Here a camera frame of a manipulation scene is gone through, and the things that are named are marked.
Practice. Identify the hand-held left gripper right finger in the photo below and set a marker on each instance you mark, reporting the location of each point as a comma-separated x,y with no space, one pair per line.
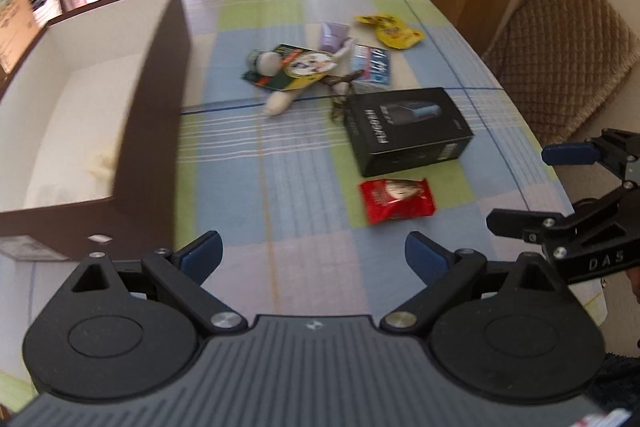
424,257

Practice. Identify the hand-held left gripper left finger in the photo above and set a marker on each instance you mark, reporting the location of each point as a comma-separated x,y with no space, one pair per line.
202,253

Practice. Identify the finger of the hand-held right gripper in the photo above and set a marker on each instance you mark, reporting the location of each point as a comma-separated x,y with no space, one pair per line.
520,223
570,153

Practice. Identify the black shaver box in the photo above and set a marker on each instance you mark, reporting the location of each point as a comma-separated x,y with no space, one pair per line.
407,132

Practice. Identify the brown storage box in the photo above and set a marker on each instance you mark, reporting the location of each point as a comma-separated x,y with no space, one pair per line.
160,107

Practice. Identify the green card blister pack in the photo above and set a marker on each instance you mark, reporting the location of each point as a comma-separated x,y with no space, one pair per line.
300,66

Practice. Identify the yellow snack packet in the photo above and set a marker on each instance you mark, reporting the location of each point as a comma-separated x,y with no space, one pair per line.
392,32

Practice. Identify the plaid cloth covered desktop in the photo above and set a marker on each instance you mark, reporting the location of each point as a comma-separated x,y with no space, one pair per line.
300,207

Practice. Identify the red snack packet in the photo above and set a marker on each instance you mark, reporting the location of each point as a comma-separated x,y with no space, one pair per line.
397,201

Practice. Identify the chair with brown quilted cover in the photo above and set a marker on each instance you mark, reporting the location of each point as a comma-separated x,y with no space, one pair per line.
560,52

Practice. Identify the dark cloth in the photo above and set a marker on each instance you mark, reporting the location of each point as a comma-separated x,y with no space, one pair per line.
622,377

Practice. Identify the grey paper leaflet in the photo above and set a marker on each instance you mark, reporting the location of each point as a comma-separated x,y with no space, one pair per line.
30,249

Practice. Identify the blue battery pack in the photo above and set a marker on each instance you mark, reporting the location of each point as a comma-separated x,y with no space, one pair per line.
372,66

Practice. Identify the purple tube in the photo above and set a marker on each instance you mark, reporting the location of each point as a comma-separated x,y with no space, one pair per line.
332,36

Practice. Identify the cardboard box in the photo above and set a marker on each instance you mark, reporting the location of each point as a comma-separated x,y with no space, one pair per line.
17,27

